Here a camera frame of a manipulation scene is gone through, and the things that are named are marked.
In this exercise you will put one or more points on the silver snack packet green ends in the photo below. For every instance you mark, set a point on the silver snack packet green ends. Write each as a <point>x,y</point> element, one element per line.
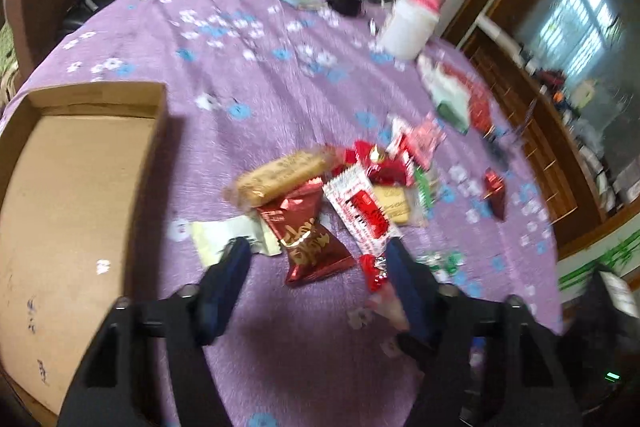
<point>447,263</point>

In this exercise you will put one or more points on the small red wrapped candy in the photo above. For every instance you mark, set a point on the small red wrapped candy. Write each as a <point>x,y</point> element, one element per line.
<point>374,272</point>

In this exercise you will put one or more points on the red white snack packet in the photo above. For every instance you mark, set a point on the red white snack packet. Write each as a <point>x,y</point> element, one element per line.
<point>357,207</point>

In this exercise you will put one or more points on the brown cardboard box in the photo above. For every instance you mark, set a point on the brown cardboard box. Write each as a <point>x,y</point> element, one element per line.
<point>75,207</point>

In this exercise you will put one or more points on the cream white snack packet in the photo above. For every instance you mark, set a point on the cream white snack packet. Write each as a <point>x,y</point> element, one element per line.
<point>225,232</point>

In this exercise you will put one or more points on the purple floral tablecloth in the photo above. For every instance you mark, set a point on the purple floral tablecloth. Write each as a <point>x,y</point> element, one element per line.
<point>275,97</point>

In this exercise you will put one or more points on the yellow biscuit packet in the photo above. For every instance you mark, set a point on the yellow biscuit packet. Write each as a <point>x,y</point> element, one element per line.
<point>395,204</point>

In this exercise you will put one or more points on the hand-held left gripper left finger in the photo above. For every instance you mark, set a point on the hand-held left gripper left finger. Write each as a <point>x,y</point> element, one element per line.
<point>225,287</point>

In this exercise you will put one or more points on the wooden display cabinet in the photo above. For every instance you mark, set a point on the wooden display cabinet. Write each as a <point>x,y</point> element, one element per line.
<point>540,147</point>

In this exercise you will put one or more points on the red foil gold script packet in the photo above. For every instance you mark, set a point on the red foil gold script packet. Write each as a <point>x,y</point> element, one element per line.
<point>305,237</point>

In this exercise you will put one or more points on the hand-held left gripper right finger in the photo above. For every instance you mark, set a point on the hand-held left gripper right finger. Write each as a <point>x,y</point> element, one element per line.
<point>407,292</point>

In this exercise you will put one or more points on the pink white snack packet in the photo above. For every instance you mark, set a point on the pink white snack packet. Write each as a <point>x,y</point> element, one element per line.
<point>422,139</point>

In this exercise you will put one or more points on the red green white bag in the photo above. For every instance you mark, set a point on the red green white bag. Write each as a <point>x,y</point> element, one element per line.
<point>455,92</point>

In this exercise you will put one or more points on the black device green light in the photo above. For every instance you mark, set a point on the black device green light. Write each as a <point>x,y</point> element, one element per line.
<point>600,357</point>

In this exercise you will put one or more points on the dark red foil packet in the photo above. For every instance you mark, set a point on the dark red foil packet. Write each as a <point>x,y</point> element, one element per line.
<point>495,194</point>

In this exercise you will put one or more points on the white paper label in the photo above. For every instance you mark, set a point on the white paper label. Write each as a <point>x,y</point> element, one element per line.
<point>617,292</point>

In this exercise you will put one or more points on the red foil candy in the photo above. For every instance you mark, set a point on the red foil candy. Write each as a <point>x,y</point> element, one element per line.
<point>364,153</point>
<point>391,171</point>

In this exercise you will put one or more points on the green white snack packet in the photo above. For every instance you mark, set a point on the green white snack packet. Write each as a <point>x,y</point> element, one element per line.
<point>425,192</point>

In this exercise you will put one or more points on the tan biscuit clear packet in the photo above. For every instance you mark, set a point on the tan biscuit clear packet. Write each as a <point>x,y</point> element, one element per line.
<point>280,179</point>

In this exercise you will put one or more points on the black small object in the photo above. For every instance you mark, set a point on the black small object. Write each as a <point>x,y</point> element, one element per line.
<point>345,1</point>

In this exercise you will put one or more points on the green patterned cushion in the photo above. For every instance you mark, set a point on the green patterned cushion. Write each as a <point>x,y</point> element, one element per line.
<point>6,52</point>

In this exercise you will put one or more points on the white jar pink lid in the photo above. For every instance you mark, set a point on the white jar pink lid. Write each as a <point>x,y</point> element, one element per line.
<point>410,27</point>

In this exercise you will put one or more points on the pink clear candy wrapper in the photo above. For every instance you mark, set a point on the pink clear candy wrapper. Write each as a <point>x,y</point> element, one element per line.
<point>387,307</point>

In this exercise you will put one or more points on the white green striped panel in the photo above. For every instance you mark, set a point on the white green striped panel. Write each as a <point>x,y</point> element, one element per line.
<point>585,269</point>

